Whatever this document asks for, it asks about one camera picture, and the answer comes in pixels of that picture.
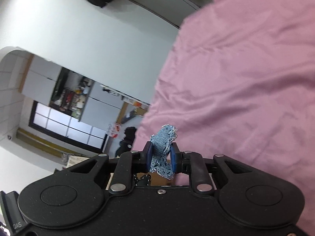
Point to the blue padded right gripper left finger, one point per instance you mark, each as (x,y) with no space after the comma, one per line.
(127,166)

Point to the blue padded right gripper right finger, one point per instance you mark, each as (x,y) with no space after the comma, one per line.
(193,165)

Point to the blue denim fabric patch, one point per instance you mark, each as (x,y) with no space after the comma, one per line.
(161,143)

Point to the black dotted garment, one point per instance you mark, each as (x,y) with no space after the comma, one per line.
(127,142)

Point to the black white stitched fabric patch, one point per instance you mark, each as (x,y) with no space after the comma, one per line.
(143,180)

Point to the brown cardboard box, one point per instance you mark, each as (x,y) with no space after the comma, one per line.
(156,180)

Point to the open kitchen shelf cabinet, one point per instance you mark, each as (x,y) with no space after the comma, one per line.
(71,93)

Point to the pink bed sheet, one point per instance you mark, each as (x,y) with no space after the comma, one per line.
(239,80)

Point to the black framed window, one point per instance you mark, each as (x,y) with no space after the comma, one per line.
(66,128)

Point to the black device box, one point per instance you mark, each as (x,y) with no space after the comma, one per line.
(13,218)

